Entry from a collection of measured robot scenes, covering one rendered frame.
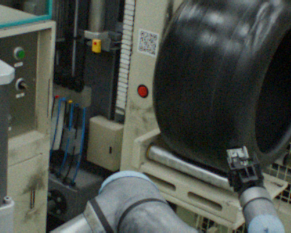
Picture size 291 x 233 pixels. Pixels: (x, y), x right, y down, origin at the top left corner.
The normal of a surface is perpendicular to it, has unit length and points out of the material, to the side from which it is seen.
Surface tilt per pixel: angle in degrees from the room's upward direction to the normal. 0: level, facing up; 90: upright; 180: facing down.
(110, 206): 41
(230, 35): 53
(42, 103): 90
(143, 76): 90
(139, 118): 90
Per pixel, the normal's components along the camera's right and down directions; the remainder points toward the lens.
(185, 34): -0.45, -0.26
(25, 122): 0.81, 0.29
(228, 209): -0.58, 0.25
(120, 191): -0.40, -0.74
